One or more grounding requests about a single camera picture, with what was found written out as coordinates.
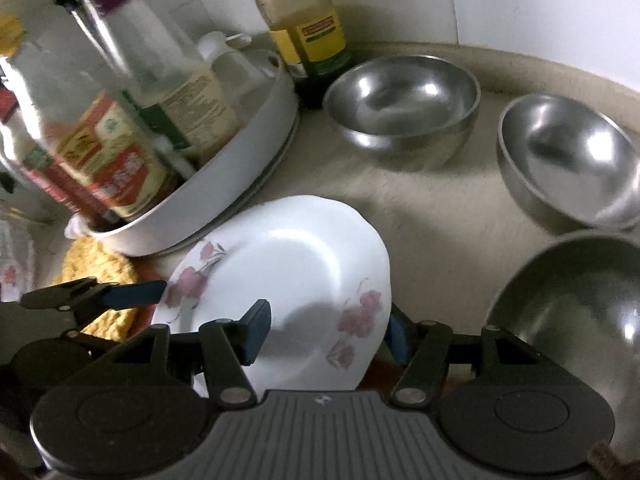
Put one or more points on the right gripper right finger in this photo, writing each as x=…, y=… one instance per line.
x=421, y=350

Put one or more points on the yellow chenille cloth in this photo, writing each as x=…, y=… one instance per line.
x=89, y=258

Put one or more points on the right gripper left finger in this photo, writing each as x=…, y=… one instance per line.
x=228, y=347

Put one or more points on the clear purple cap bottle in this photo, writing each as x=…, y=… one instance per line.
x=175, y=90

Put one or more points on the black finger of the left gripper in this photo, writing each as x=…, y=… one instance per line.
x=85, y=292

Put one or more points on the large steel bowl front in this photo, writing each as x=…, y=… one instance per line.
x=577, y=302

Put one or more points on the yellow label oil bottle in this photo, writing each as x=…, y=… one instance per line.
x=310, y=38

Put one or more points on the vinegar bottle yellow red label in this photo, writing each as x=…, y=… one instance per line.
x=84, y=128

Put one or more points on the white rotating condiment tray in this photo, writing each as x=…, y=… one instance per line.
x=221, y=187

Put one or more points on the red cloth mat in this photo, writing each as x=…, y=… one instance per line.
x=146, y=272

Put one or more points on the white floral plate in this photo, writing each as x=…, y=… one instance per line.
x=325, y=272

